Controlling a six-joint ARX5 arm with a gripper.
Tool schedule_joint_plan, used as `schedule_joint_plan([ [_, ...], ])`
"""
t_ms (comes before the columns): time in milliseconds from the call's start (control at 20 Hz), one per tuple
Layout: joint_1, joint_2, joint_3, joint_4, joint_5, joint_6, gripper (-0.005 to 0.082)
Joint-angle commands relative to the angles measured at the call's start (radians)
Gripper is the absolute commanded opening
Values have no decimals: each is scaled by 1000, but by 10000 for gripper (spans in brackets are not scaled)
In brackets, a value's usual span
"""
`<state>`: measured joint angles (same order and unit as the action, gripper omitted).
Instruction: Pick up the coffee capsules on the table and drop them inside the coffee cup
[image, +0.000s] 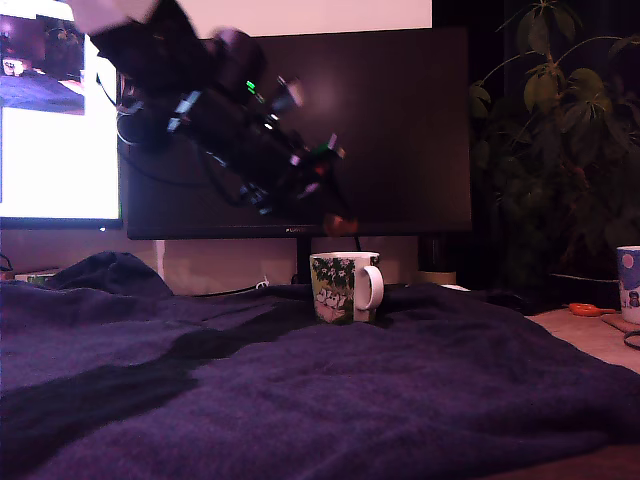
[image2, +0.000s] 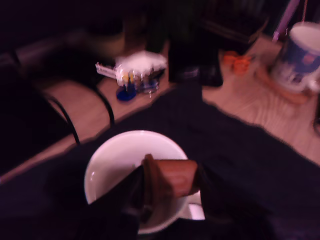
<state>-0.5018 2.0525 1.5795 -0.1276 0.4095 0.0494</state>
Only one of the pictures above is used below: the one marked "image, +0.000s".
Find brown coffee capsule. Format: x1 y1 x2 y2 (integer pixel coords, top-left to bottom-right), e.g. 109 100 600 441
322 213 360 238

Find white cup with blue print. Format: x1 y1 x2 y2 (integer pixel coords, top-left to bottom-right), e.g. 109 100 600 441
614 245 640 326

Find black monitor stand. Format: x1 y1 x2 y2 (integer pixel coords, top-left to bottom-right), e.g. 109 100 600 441
289 238 314 286

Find white mug with cartoon print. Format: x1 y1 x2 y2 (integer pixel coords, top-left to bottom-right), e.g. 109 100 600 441
309 251 386 326

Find large black monitor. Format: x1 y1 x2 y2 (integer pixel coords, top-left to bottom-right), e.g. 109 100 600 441
126 28 474 242

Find dark blue cloth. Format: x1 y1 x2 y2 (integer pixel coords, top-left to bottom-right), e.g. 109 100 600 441
0 251 640 480

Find black low device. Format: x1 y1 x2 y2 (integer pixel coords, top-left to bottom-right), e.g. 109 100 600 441
484 287 539 316

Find green houseplant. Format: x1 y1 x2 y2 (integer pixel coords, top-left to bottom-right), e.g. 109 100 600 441
467 0 640 296

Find lit computer monitor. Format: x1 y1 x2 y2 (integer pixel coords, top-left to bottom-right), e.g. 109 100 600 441
0 0 125 232

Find dark plant pot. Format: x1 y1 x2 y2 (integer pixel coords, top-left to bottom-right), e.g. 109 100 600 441
544 272 621 314

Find orange scissors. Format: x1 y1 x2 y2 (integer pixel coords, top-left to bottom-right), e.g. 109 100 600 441
568 302 617 319

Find green box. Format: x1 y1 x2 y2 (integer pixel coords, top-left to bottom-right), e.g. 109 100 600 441
14 269 61 288

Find cork coaster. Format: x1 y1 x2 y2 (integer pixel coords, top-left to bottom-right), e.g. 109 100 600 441
601 313 640 334

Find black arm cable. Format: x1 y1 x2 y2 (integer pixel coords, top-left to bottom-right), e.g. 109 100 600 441
94 73 244 207

